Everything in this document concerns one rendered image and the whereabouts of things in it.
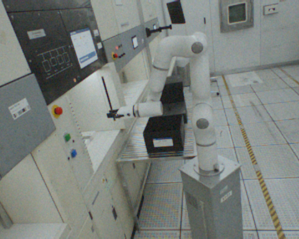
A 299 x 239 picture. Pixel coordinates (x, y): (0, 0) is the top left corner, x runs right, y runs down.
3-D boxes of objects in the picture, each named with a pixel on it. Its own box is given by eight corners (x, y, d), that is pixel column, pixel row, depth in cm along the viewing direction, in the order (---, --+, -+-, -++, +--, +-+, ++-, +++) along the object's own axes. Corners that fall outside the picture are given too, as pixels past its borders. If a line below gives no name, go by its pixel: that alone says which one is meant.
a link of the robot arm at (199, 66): (192, 128, 136) (193, 116, 150) (214, 127, 133) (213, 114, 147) (184, 36, 115) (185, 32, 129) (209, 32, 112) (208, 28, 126)
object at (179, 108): (187, 123, 210) (185, 109, 205) (154, 127, 215) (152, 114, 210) (187, 110, 236) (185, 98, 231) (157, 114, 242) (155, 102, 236)
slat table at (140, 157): (208, 233, 196) (197, 155, 164) (137, 233, 209) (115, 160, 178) (203, 147, 311) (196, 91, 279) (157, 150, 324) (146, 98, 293)
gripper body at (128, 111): (136, 120, 140) (118, 122, 142) (139, 112, 149) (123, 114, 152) (133, 108, 137) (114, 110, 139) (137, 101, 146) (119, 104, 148)
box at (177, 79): (185, 104, 250) (182, 81, 240) (159, 108, 255) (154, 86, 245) (184, 95, 276) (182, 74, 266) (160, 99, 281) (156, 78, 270)
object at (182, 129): (146, 154, 178) (141, 134, 171) (152, 135, 203) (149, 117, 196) (184, 151, 172) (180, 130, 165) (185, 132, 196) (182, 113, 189)
